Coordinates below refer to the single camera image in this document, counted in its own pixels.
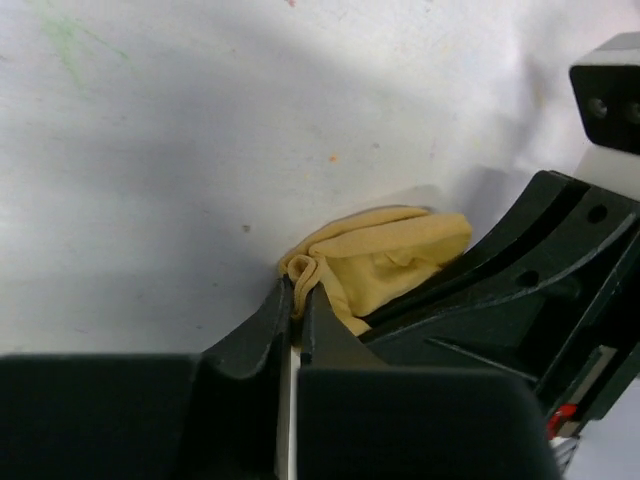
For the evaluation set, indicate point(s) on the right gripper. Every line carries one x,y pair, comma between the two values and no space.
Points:
546,295

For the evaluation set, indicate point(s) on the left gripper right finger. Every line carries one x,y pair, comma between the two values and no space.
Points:
327,343

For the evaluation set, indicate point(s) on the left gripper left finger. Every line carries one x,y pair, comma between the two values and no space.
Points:
244,352

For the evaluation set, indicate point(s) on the yellow ankle sock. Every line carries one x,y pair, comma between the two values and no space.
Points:
366,260

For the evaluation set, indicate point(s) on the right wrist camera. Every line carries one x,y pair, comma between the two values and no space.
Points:
605,83

